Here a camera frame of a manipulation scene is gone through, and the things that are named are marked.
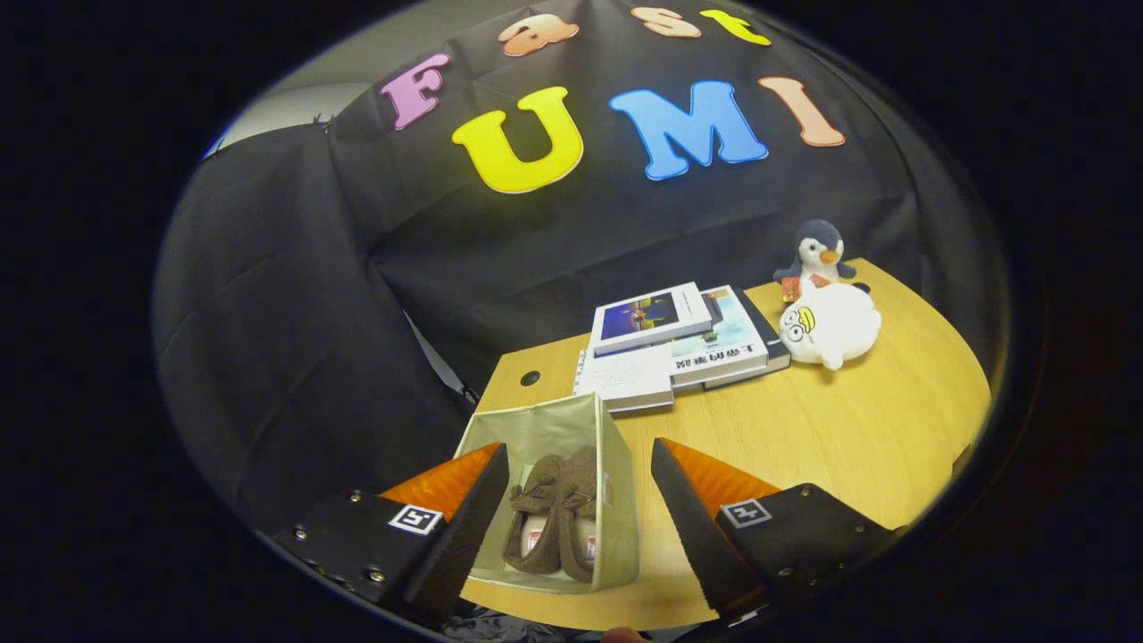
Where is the black book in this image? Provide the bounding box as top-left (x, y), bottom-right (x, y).
top-left (704, 287), bottom-right (792, 393)

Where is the grey penguin plush toy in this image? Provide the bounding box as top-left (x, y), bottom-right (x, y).
top-left (772, 220), bottom-right (858, 301)

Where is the white seal plush toy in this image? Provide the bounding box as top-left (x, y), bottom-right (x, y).
top-left (779, 282), bottom-right (883, 372)

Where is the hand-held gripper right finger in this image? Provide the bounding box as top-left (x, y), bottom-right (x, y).
top-left (649, 436), bottom-right (899, 623)

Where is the plain white book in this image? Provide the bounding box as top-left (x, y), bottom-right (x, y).
top-left (572, 347), bottom-right (677, 414)

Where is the brown fuzzy shoe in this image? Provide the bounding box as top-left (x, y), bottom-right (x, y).
top-left (502, 454), bottom-right (566, 575)
top-left (555, 445), bottom-right (600, 584)

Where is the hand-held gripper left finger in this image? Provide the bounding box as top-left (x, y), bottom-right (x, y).
top-left (268, 442), bottom-right (512, 623)

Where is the pale green fabric storage box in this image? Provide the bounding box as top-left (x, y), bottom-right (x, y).
top-left (453, 391), bottom-right (642, 596)

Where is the book with landscape cover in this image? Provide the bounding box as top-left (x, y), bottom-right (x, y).
top-left (670, 285), bottom-right (772, 388)

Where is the small book dark photo cover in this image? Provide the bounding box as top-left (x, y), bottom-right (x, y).
top-left (588, 282), bottom-right (714, 357)

